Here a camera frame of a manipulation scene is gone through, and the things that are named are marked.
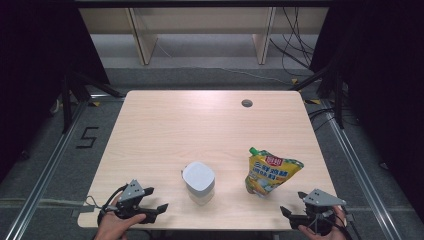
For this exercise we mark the black metal stand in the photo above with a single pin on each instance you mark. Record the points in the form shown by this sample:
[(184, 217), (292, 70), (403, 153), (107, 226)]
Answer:
[(339, 100), (66, 106)]

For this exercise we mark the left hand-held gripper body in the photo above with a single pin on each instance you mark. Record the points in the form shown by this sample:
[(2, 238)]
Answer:
[(131, 193)]

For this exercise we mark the person's left hand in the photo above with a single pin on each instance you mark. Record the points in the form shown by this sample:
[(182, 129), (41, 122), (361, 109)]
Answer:
[(110, 228)]

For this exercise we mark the person's right hand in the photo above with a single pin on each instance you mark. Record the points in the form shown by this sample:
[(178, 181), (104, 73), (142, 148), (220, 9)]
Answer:
[(320, 237)]

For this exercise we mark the clear jar with white lid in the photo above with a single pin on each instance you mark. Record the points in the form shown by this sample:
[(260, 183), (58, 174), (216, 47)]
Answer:
[(199, 178)]

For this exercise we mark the grey floor tape piece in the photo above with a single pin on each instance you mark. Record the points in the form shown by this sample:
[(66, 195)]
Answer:
[(83, 210), (350, 217)]

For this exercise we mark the yellow seasoning pouch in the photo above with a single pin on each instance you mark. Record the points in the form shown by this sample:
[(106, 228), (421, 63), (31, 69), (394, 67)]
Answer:
[(270, 173)]

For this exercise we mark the metal floor rail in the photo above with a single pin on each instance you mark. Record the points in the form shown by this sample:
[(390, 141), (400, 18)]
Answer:
[(360, 166), (43, 173)]

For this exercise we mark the light wooden shelf unit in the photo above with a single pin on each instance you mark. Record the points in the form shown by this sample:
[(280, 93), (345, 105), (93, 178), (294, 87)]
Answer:
[(143, 40)]

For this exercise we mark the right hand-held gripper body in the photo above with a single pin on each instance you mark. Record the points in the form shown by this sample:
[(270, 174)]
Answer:
[(321, 198)]

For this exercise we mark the yellow black tape piece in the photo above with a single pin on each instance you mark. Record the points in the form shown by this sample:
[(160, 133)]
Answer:
[(313, 101), (96, 104), (295, 81)]

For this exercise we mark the black curtain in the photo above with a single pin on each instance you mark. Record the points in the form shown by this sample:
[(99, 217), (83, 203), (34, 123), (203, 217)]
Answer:
[(33, 66), (383, 83)]

